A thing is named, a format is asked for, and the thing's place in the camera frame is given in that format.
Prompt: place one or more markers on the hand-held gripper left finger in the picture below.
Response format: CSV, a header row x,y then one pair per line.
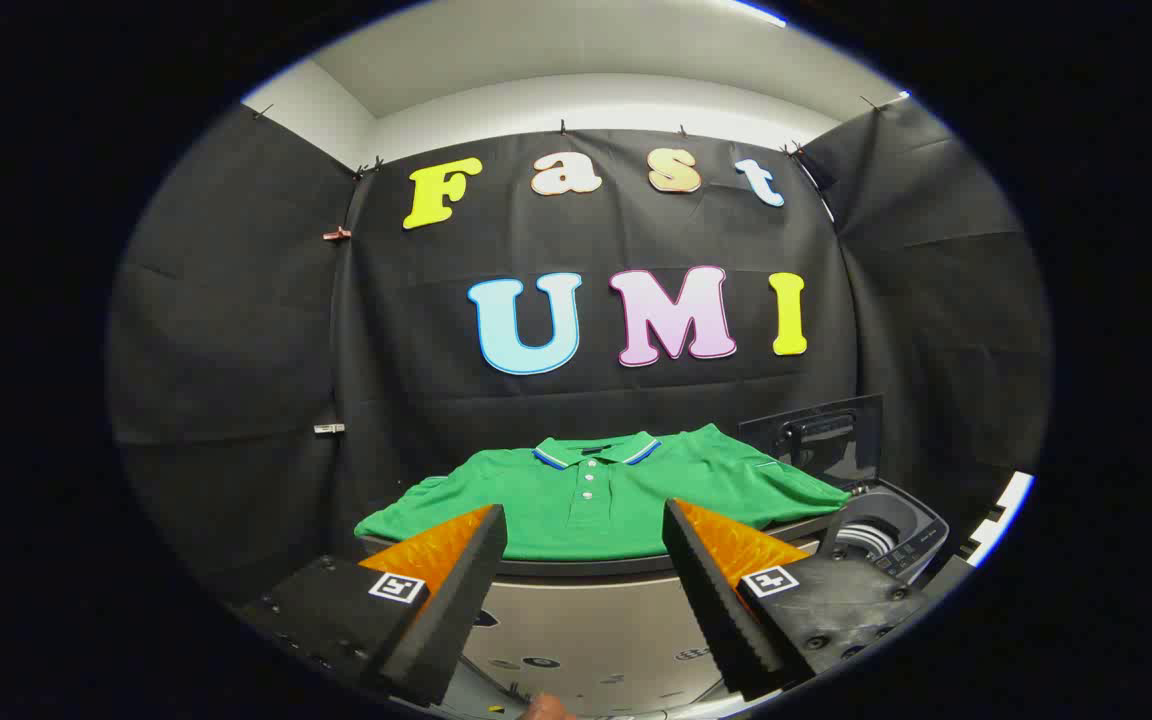
x,y
456,600

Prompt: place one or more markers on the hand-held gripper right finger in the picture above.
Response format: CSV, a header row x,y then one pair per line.
x,y
716,600

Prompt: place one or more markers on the green polo shirt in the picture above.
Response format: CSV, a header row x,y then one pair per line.
x,y
536,500

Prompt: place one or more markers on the grey washing machine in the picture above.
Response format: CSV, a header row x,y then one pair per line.
x,y
896,520

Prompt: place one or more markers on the pink clip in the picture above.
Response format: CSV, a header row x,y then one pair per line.
x,y
336,234

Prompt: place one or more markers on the black backdrop cloth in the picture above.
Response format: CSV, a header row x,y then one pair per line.
x,y
586,230

